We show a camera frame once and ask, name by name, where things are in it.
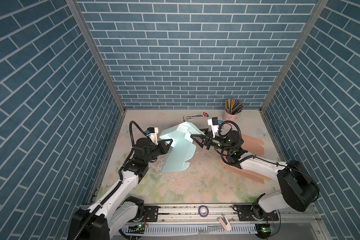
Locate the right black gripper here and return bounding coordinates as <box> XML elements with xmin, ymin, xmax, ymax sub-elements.
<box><xmin>192</xmin><ymin>129</ymin><xmax>234</xmax><ymax>155</ymax></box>

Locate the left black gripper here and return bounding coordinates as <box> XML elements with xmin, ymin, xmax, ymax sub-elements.
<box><xmin>143</xmin><ymin>138</ymin><xmax>173</xmax><ymax>166</ymax></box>

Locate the light blue paper box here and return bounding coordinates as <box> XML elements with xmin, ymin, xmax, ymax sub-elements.
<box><xmin>160</xmin><ymin>122</ymin><xmax>205</xmax><ymax>172</ymax></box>

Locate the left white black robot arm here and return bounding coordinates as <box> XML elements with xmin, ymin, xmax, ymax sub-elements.
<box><xmin>68</xmin><ymin>138</ymin><xmax>173</xmax><ymax>240</ymax></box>

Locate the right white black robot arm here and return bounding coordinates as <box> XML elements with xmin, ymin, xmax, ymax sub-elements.
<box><xmin>191</xmin><ymin>130</ymin><xmax>320</xmax><ymax>220</ymax></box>

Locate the white pencil box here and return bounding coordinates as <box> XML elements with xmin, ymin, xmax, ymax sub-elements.
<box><xmin>183</xmin><ymin>112</ymin><xmax>209</xmax><ymax>122</ymax></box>

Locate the pink flat paper box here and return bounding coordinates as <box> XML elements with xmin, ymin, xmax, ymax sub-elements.
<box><xmin>225</xmin><ymin>134</ymin><xmax>271</xmax><ymax>184</ymax></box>

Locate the pink pen cup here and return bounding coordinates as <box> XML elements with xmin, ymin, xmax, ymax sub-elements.
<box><xmin>223</xmin><ymin>111</ymin><xmax>238</xmax><ymax>122</ymax></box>

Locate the colored pencils bundle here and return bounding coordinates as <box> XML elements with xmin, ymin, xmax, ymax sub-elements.
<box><xmin>225</xmin><ymin>99</ymin><xmax>244</xmax><ymax>115</ymax></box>

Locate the purple tape roll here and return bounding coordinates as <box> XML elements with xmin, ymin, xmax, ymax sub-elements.
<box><xmin>198</xmin><ymin>205</ymin><xmax>209</xmax><ymax>218</ymax></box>

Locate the white pink small tool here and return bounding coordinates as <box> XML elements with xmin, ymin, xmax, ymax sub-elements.
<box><xmin>218</xmin><ymin>215</ymin><xmax>232</xmax><ymax>232</ymax></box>

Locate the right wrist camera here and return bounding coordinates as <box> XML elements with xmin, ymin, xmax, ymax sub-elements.
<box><xmin>208</xmin><ymin>117</ymin><xmax>219</xmax><ymax>138</ymax></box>

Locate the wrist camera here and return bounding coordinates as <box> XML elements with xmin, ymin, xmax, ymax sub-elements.
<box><xmin>208</xmin><ymin>117</ymin><xmax>219</xmax><ymax>138</ymax></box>
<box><xmin>146</xmin><ymin>127</ymin><xmax>159</xmax><ymax>145</ymax></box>

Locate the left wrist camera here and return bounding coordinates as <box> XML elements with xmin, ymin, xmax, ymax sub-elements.
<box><xmin>146</xmin><ymin>127</ymin><xmax>159</xmax><ymax>145</ymax></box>

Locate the right black cable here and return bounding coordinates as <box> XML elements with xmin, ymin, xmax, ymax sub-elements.
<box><xmin>217</xmin><ymin>120</ymin><xmax>320</xmax><ymax>202</ymax></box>

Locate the metal base rail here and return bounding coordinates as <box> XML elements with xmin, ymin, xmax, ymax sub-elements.
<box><xmin>112</xmin><ymin>204</ymin><xmax>330</xmax><ymax>240</ymax></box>

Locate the left black corrugated cable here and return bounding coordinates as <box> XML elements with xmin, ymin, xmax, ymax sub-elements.
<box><xmin>73</xmin><ymin>120</ymin><xmax>148</xmax><ymax>240</ymax></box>

